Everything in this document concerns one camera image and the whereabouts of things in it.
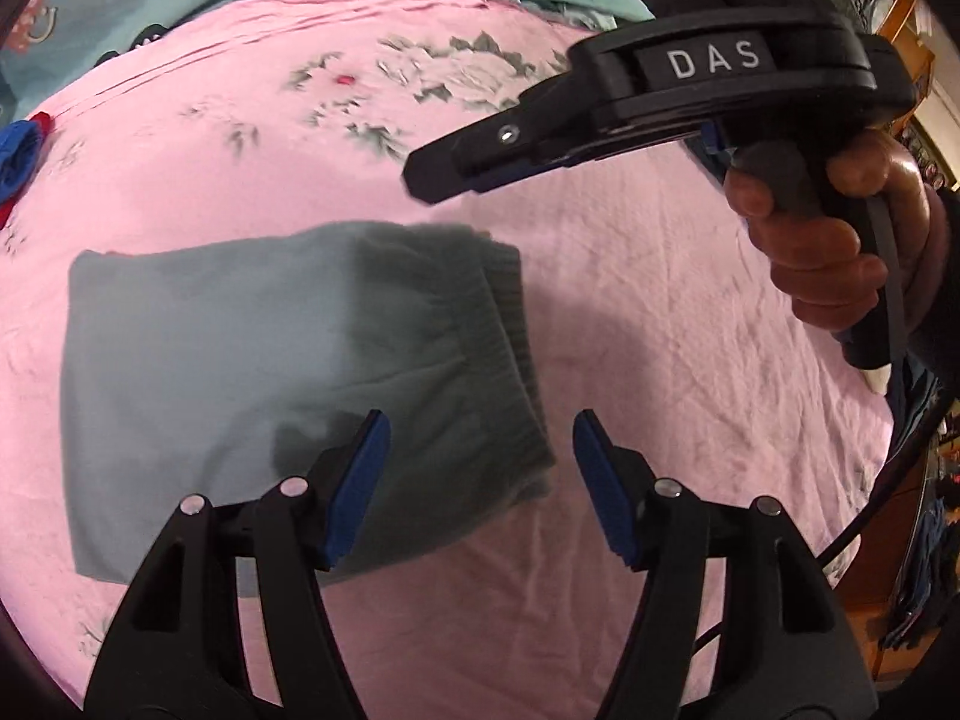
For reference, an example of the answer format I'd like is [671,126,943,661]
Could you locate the blue garment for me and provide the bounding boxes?
[0,120,46,203]

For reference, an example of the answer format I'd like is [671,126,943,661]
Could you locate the grey pants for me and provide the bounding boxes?
[58,220,557,587]

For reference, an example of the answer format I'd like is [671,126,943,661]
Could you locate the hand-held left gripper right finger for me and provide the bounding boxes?
[572,409,880,720]

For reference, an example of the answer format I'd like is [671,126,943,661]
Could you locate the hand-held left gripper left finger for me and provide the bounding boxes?
[82,409,392,720]

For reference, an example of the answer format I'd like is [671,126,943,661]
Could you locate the wooden cabinet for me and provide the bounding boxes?
[829,0,960,691]

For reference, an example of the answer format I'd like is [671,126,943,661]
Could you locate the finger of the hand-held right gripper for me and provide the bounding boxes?
[402,79,725,206]

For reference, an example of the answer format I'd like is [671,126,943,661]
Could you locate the pink floral bedsheet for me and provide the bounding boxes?
[0,0,912,720]

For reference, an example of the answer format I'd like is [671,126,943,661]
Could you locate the black cable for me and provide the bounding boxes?
[690,371,950,653]

